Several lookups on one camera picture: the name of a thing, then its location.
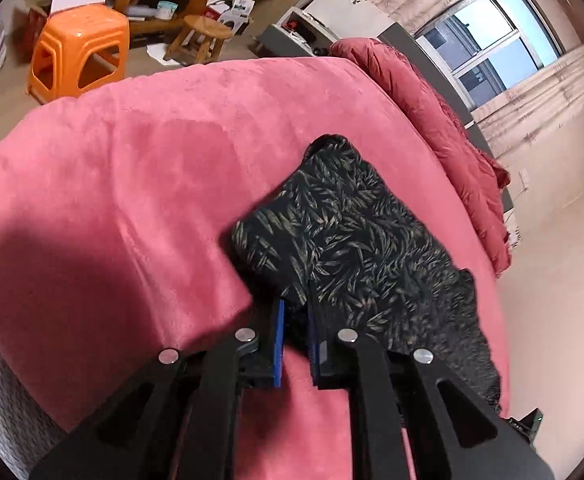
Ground round wooden stool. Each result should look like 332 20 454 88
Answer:
164 15 235 65

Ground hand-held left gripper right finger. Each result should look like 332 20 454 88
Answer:
308 280 557 480

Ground grey bed sheet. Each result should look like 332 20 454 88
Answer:
0 317 67 480

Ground window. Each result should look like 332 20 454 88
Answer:
415 0 564 110

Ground white bedside cabinet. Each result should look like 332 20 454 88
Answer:
281 0 393 57

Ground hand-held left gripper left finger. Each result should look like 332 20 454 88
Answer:
28 299 287 480

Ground pink bed blanket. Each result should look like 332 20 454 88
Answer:
0 55 512 480

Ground grey bed headboard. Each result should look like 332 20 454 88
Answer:
378 22 514 210

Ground orange plastic stool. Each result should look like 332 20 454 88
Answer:
26 8 130 105

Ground black leaf-print pants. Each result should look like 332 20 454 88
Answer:
231 134 503 413

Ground white product box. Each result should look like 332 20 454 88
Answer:
206 0 255 36

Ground red quilt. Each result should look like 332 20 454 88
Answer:
330 37 514 278

